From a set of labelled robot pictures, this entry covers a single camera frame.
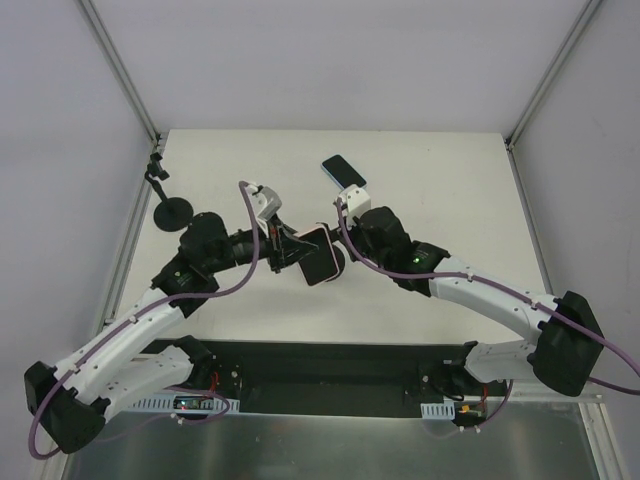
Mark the left white cable duct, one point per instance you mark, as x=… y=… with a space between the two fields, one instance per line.
x=182 y=403

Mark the white cable duct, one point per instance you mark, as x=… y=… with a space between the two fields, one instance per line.
x=182 y=403
x=445 y=411

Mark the blue case phone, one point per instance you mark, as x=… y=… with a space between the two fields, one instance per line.
x=342 y=173

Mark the right white cable duct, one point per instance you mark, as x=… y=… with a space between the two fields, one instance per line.
x=445 y=411

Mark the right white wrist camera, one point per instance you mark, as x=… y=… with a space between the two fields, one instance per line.
x=354 y=202

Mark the black phone stand two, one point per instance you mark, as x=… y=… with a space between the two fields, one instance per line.
x=336 y=259

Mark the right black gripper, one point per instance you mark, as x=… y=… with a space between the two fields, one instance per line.
x=347 y=236

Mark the black phone stand one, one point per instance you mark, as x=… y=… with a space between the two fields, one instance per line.
x=172 y=213

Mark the aluminium frame post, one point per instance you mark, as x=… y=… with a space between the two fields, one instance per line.
x=558 y=62
x=99 y=30

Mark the pink case phone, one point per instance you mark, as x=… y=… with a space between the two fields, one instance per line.
x=315 y=267

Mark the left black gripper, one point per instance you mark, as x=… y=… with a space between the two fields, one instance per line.
x=275 y=251

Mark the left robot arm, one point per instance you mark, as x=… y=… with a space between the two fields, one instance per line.
x=182 y=287

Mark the right aluminium frame post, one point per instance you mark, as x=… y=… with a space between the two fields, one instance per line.
x=558 y=62

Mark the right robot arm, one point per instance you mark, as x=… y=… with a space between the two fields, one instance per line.
x=559 y=337

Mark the left aluminium frame post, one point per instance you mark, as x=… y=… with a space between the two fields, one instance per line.
x=99 y=30

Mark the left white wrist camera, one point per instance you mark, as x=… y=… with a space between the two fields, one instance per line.
x=265 y=201

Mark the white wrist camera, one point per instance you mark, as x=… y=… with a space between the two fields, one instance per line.
x=265 y=201
x=354 y=202

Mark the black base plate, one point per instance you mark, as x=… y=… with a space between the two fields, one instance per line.
x=354 y=380

